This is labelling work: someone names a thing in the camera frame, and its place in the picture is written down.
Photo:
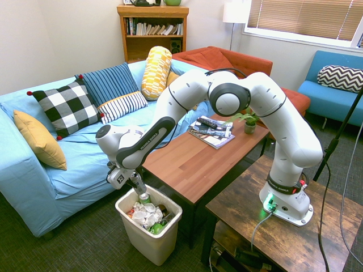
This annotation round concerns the green bowl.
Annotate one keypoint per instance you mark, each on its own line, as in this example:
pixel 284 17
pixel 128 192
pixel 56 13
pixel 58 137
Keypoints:
pixel 172 2

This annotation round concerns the grey cover magazine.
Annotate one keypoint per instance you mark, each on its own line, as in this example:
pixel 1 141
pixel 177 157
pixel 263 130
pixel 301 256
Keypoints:
pixel 198 132

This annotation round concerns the silver drink can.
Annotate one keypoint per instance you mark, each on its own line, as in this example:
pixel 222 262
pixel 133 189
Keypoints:
pixel 139 184

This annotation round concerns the black object on shelf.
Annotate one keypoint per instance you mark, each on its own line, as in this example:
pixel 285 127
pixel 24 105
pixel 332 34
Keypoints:
pixel 141 3

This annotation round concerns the yellow white patterned bolster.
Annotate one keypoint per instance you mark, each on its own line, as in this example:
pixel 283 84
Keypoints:
pixel 156 71

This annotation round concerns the white plastic trash bin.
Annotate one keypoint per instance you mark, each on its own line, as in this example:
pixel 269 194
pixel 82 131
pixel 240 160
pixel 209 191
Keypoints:
pixel 150 246

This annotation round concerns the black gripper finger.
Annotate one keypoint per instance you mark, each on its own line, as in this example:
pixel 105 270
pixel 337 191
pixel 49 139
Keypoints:
pixel 139 172
pixel 131 183

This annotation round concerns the white floor lamp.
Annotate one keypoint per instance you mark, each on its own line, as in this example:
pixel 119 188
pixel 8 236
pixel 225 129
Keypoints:
pixel 234 12

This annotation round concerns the small black speaker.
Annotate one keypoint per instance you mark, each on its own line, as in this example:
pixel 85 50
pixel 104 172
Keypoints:
pixel 175 46

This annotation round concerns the mustard yellow pillow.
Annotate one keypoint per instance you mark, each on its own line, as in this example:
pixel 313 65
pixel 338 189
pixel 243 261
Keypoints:
pixel 172 79
pixel 39 139

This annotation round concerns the brown window blinds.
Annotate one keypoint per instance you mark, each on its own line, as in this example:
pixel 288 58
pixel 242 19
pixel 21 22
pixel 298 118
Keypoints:
pixel 306 17

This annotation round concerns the rustic dark wood table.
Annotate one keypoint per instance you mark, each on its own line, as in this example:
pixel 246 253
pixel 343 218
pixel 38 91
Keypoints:
pixel 283 243

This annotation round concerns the row of paperback books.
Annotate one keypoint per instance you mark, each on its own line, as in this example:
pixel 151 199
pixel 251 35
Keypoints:
pixel 158 28

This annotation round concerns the grey plant pot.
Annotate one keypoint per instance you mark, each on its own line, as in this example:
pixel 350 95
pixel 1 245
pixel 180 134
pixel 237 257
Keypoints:
pixel 250 128

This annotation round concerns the black white checkered pillow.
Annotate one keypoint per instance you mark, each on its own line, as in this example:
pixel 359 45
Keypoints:
pixel 68 107

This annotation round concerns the black remote control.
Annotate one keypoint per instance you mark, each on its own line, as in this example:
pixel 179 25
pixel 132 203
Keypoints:
pixel 207 122

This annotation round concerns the wooden coffee table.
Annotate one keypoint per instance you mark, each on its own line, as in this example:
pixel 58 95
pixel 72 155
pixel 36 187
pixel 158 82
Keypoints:
pixel 198 161

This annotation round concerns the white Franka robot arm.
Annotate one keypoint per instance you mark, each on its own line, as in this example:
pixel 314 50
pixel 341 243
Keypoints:
pixel 295 136

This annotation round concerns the black white chevron pillow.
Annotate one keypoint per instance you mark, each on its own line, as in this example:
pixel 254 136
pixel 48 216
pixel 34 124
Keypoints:
pixel 340 78

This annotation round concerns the blue striped pillow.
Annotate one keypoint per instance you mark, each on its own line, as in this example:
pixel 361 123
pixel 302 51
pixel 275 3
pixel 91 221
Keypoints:
pixel 113 85

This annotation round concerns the light blue sofa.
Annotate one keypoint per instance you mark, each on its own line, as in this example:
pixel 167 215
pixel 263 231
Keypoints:
pixel 79 153

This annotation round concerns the blue armchair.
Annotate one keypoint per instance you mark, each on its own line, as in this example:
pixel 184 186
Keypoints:
pixel 331 99

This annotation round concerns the dark can in trash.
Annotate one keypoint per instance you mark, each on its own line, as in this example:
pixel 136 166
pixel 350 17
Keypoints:
pixel 162 209

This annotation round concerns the green drink can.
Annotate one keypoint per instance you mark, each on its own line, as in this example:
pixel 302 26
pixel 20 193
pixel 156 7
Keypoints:
pixel 144 199

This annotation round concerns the red snack wrapper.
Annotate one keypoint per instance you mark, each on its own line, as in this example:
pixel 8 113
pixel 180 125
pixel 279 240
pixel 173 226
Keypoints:
pixel 131 212

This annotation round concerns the stack of magazines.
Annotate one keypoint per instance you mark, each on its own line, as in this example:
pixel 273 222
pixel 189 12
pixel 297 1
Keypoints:
pixel 218 141

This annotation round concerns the dark cover magazine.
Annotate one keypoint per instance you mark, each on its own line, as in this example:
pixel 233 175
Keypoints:
pixel 221 127

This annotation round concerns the wooden bookshelf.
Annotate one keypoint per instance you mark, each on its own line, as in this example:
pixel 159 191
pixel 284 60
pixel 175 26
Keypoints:
pixel 153 45

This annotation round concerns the crumpled white paper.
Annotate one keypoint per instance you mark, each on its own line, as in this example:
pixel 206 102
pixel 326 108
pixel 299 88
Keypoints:
pixel 147 214

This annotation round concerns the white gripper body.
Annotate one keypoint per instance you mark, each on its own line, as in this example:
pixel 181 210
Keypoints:
pixel 119 178

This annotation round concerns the green fern plant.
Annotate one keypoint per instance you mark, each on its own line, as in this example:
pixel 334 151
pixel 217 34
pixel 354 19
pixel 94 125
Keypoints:
pixel 241 116

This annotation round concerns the black camera stand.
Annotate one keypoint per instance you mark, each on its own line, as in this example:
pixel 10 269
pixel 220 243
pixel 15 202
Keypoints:
pixel 337 136

